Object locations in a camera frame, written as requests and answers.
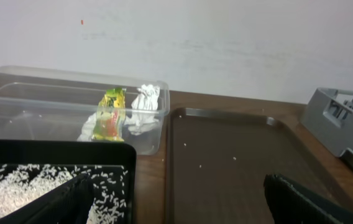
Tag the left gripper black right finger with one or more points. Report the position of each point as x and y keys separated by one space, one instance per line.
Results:
x=290 y=202

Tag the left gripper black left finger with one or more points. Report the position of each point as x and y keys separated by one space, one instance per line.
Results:
x=68 y=203

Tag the green yellow snack packet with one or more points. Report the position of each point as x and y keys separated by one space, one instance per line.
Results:
x=110 y=116

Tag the white paper wrapper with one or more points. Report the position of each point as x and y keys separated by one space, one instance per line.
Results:
x=137 y=123

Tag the grey dishwasher rack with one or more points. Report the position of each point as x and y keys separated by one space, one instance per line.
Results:
x=329 y=118

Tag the clear plastic waste bin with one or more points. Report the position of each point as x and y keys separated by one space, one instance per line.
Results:
x=52 y=105

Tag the pile of white rice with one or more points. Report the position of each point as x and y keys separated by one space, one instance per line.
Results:
x=23 y=183

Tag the dark brown serving tray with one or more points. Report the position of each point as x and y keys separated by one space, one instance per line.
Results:
x=217 y=162

